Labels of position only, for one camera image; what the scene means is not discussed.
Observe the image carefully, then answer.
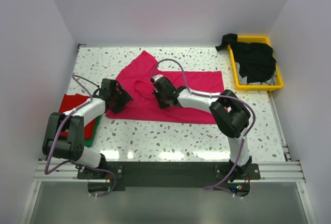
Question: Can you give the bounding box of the black t shirt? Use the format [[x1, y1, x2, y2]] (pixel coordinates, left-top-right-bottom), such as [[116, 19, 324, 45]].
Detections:
[[215, 34, 276, 83]]

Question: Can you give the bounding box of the pink t shirt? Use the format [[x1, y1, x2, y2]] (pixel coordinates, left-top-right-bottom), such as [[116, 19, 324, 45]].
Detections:
[[106, 51, 224, 124]]

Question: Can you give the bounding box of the aluminium frame rail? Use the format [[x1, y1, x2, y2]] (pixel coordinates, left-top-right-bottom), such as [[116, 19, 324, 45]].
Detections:
[[33, 141, 307, 183]]

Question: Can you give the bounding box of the grey t shirt in bin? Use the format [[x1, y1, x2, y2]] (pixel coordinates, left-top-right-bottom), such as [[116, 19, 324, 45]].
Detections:
[[236, 63, 277, 86]]

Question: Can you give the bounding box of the green folded t shirt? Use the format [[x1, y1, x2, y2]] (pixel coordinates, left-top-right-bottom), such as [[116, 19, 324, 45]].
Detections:
[[84, 116, 101, 147]]

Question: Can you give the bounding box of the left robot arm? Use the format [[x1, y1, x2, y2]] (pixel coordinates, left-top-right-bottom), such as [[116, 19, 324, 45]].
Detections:
[[42, 79, 133, 178]]

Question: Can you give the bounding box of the yellow plastic bin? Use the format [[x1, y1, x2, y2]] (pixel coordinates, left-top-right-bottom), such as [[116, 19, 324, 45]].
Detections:
[[227, 35, 284, 92]]

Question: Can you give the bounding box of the red folded t shirt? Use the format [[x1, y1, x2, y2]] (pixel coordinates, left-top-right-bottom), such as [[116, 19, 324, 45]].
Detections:
[[59, 94, 101, 146]]

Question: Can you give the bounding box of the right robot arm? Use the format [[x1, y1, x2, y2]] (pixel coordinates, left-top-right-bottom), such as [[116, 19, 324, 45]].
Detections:
[[151, 75, 252, 179]]

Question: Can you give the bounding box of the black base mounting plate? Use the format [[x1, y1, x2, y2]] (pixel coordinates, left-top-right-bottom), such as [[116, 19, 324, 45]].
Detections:
[[77, 160, 259, 196]]

